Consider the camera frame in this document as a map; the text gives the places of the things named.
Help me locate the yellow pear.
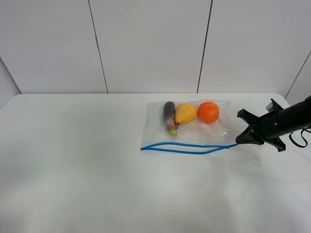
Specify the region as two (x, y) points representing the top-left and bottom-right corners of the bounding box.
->
(175, 103), (197, 128)

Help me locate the dark blue cable loop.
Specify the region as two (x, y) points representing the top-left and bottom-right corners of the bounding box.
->
(288, 128), (311, 148)

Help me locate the clear zip file bag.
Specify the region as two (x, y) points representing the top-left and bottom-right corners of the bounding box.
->
(140, 100), (239, 155)

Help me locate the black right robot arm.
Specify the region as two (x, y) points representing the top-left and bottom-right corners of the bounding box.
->
(236, 97), (311, 152)

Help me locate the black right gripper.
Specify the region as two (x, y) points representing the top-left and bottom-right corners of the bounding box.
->
(236, 99), (286, 152)

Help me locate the purple eggplant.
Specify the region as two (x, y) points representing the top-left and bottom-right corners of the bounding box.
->
(163, 101), (178, 139)

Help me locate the orange fruit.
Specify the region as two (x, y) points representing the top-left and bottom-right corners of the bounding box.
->
(197, 101), (220, 124)

